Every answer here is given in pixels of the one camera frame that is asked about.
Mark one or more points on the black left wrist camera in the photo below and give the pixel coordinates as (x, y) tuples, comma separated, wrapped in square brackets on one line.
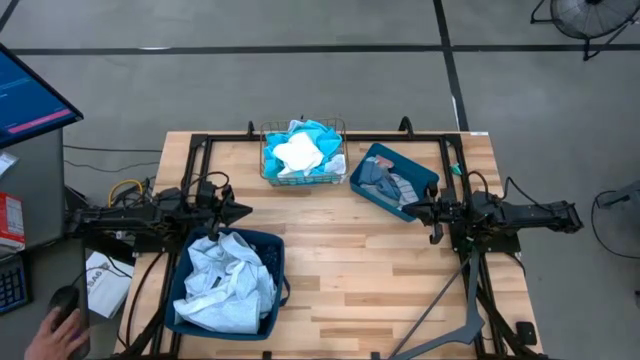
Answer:
[(206, 191)]

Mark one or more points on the grey desk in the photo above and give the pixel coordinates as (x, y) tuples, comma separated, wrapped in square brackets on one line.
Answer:
[(45, 265)]

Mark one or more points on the small teal clip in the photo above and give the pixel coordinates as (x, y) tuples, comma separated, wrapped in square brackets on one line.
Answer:
[(455, 169)]

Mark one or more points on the person's hand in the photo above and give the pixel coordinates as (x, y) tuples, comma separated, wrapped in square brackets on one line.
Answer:
[(52, 340)]

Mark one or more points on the turquoise cloth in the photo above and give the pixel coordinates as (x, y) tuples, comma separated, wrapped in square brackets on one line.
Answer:
[(327, 142)]

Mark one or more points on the black aluminium frame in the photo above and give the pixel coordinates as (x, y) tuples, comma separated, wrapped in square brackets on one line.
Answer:
[(400, 137)]

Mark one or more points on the small white paper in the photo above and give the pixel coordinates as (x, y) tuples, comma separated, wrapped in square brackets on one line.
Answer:
[(6, 164)]

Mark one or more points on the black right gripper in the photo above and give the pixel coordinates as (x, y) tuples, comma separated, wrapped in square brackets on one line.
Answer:
[(450, 212)]

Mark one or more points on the navy fabric bin white stripe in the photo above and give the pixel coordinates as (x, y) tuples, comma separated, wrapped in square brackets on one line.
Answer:
[(225, 336)]

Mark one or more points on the grey sock orange stripes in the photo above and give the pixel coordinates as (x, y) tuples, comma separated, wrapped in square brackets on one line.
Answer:
[(407, 192)]

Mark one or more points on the blue plastic tray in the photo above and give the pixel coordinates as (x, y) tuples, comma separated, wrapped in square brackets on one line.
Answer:
[(415, 172)]

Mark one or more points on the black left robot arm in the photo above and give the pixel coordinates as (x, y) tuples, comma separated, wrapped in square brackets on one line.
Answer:
[(125, 217)]

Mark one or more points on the black rubber foot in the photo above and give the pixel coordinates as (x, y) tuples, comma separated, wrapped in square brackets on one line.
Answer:
[(526, 332)]

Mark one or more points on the black floor fan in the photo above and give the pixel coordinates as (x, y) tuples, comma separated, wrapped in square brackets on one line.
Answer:
[(590, 17)]

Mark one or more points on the white mesh cloth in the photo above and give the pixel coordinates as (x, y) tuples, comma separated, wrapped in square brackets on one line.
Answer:
[(337, 164)]

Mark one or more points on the red box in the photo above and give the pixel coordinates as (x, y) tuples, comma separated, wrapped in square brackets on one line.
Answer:
[(11, 220)]

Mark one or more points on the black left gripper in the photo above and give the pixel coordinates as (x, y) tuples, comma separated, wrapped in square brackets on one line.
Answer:
[(220, 212)]

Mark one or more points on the monitor with blue screen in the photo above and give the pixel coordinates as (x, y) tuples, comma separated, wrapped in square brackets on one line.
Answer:
[(30, 100)]

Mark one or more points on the dark navy dotted cloth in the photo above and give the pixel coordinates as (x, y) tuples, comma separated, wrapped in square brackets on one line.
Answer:
[(272, 259)]

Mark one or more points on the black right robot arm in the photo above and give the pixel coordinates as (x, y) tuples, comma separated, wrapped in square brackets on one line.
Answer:
[(530, 217)]

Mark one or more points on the light blue patterned cloth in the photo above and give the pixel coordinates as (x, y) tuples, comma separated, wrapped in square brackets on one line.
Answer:
[(225, 285)]

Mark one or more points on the blue sock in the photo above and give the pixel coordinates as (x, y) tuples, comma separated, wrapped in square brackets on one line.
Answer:
[(382, 182)]

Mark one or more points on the black computer mouse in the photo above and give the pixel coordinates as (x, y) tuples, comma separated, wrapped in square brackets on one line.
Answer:
[(65, 297)]

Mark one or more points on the black keyboard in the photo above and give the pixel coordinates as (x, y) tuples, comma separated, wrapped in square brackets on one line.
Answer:
[(11, 287)]

